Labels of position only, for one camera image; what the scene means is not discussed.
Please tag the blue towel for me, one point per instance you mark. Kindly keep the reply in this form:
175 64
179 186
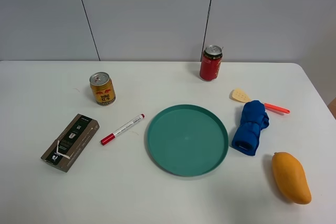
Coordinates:
253 120

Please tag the red soda can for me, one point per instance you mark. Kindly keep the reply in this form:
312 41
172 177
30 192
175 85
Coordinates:
210 62

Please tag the wooden spatula orange handle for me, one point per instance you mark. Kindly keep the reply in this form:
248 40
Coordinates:
240 96

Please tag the green round plate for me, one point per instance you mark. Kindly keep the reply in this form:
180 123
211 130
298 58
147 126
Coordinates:
187 140

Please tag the red white marker pen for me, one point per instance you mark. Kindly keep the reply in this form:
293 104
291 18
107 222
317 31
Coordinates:
122 129

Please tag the dark brown cardboard box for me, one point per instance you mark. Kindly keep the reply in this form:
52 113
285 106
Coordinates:
67 147

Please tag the yellow mango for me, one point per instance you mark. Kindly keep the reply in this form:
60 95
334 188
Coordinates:
290 178

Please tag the gold energy drink can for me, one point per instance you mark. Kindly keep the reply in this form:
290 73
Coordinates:
102 88

